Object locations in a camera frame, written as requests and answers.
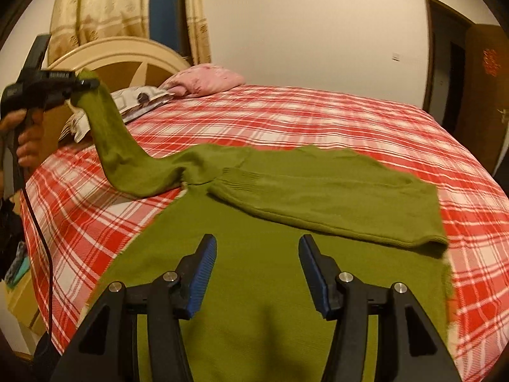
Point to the cream wooden headboard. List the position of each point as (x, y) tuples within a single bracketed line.
[(119, 53)]

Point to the dark cloth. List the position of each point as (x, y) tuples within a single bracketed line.
[(10, 230)]

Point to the brown wooden door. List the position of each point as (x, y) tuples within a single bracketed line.
[(485, 99)]

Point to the wide beige patterned curtain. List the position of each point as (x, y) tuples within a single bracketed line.
[(99, 4)]

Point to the wooden nightstand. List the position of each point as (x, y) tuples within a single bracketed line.
[(24, 306)]

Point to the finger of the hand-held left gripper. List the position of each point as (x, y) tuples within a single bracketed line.
[(85, 84)]

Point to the green knit sweater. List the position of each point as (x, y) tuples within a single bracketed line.
[(258, 318)]

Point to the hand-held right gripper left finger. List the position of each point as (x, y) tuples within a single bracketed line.
[(202, 270)]

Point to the person's left hand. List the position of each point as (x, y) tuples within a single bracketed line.
[(30, 143)]

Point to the red plaid bed sheet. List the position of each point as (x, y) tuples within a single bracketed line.
[(318, 119)]

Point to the red door decoration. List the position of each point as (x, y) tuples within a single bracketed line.
[(490, 60)]

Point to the pink pillow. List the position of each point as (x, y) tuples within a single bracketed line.
[(202, 79)]

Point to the blue window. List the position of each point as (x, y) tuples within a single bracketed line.
[(167, 8)]

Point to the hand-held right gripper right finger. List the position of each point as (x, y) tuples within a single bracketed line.
[(314, 274)]

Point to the white printed pillow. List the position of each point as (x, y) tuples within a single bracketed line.
[(127, 99)]

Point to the dark door frame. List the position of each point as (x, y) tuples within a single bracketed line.
[(431, 47)]

